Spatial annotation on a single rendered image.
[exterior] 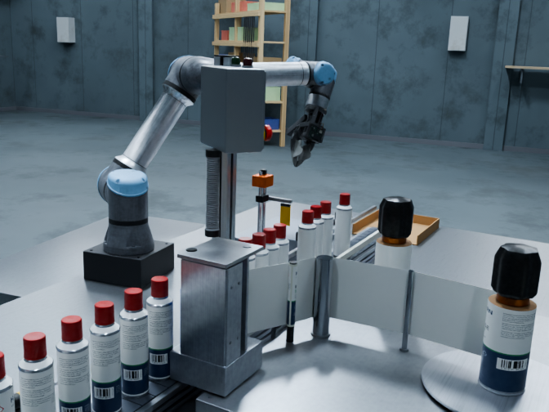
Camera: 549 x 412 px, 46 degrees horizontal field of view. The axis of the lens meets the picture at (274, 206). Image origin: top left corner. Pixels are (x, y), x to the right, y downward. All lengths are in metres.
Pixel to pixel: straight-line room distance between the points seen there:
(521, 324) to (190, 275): 0.62
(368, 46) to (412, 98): 1.17
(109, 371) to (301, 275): 0.50
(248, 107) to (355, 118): 10.10
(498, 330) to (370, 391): 0.27
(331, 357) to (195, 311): 0.35
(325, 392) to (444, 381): 0.24
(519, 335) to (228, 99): 0.77
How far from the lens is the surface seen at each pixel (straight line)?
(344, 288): 1.49
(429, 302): 1.43
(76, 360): 1.11
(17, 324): 1.75
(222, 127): 1.47
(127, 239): 1.92
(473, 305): 1.40
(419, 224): 2.72
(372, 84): 11.45
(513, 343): 1.31
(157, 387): 1.31
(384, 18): 11.42
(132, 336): 1.21
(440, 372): 1.40
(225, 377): 1.24
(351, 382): 1.34
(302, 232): 1.78
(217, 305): 1.19
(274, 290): 1.42
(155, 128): 2.04
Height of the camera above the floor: 1.52
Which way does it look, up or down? 14 degrees down
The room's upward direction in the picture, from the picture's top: 2 degrees clockwise
